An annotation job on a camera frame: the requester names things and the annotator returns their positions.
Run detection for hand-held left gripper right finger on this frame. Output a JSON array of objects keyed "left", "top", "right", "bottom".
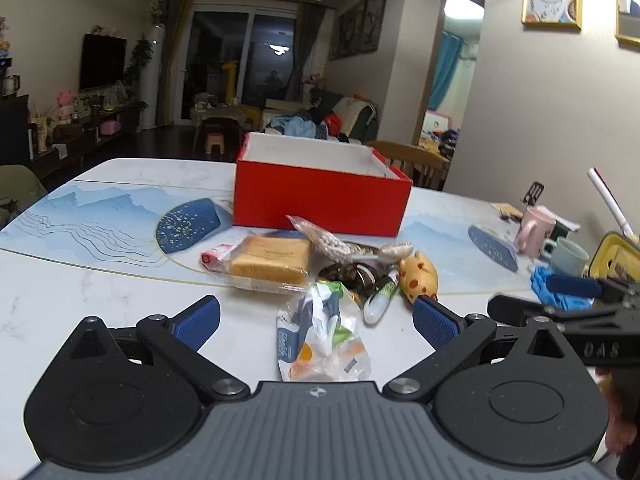
[{"left": 382, "top": 295, "right": 569, "bottom": 403}]

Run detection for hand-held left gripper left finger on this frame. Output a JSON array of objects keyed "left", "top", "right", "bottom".
[{"left": 65, "top": 295, "right": 251, "bottom": 404}]

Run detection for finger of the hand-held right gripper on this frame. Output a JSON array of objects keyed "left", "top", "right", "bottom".
[
  {"left": 545, "top": 272, "right": 640, "bottom": 307},
  {"left": 487, "top": 294, "right": 632, "bottom": 332}
]

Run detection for dark snack packet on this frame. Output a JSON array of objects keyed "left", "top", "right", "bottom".
[{"left": 318, "top": 242, "right": 401, "bottom": 306}]

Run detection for white blue packet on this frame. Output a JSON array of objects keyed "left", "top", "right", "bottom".
[{"left": 276, "top": 281, "right": 372, "bottom": 382}]

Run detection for red cardboard box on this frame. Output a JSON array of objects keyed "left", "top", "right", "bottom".
[{"left": 232, "top": 132, "right": 414, "bottom": 237}]

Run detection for person's right hand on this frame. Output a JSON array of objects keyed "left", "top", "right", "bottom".
[{"left": 595, "top": 366, "right": 640, "bottom": 461}]

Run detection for light green mug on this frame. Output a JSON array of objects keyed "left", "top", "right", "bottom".
[{"left": 541, "top": 237, "right": 591, "bottom": 277}]

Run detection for blue glove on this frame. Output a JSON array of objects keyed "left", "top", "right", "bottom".
[{"left": 530, "top": 266, "right": 593, "bottom": 311}]

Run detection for yellow spotted toy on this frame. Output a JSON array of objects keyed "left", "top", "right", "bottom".
[{"left": 397, "top": 251, "right": 439, "bottom": 307}]

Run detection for yellow container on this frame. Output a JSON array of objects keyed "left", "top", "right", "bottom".
[{"left": 587, "top": 231, "right": 640, "bottom": 286}]

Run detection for green white tube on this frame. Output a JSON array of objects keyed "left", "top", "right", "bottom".
[{"left": 363, "top": 272, "right": 401, "bottom": 325}]

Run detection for pink mug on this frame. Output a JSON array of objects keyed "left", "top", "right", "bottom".
[{"left": 514, "top": 206, "right": 557, "bottom": 256}]

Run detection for white rolled tube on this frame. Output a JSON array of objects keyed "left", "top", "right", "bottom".
[{"left": 587, "top": 167, "right": 635, "bottom": 239}]

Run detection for packaged bread slice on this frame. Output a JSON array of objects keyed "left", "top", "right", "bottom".
[{"left": 201, "top": 235, "right": 316, "bottom": 294}]

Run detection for bag of white beads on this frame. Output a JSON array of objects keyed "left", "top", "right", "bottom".
[{"left": 286, "top": 215, "right": 353, "bottom": 264}]

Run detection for wooden chair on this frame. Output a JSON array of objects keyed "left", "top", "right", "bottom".
[{"left": 367, "top": 140, "right": 451, "bottom": 191}]

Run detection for small coffee table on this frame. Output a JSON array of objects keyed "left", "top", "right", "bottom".
[{"left": 190, "top": 105, "right": 248, "bottom": 151}]

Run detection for dark television cabinet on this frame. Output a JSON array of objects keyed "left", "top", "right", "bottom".
[{"left": 0, "top": 95, "right": 146, "bottom": 181}]

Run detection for pile of clothes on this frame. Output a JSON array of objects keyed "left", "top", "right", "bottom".
[{"left": 265, "top": 112, "right": 346, "bottom": 142}]

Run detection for green chair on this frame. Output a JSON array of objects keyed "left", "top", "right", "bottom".
[{"left": 0, "top": 164, "right": 48, "bottom": 231}]

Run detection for sofa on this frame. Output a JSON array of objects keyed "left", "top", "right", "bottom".
[{"left": 265, "top": 90, "right": 381, "bottom": 143}]

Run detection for white tower air conditioner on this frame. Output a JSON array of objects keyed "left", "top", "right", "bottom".
[{"left": 138, "top": 24, "right": 166, "bottom": 131}]

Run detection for yellow giraffe toy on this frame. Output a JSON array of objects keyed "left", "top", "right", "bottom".
[{"left": 220, "top": 60, "right": 240, "bottom": 106}]

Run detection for blue curtain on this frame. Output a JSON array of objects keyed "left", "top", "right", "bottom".
[{"left": 430, "top": 30, "right": 463, "bottom": 111}]

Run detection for grey yellow curtain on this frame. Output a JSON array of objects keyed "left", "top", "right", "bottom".
[{"left": 159, "top": 0, "right": 193, "bottom": 128}]

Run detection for glass sliding door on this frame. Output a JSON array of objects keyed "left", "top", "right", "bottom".
[{"left": 182, "top": 5, "right": 301, "bottom": 121}]

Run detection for green potted plant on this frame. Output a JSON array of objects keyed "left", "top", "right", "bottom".
[{"left": 122, "top": 37, "right": 155, "bottom": 96}]

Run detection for black television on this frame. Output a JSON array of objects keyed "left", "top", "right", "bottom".
[{"left": 80, "top": 34, "right": 127, "bottom": 92}]

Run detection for dark wall paintings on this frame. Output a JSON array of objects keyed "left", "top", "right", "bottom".
[{"left": 332, "top": 0, "right": 390, "bottom": 61}]

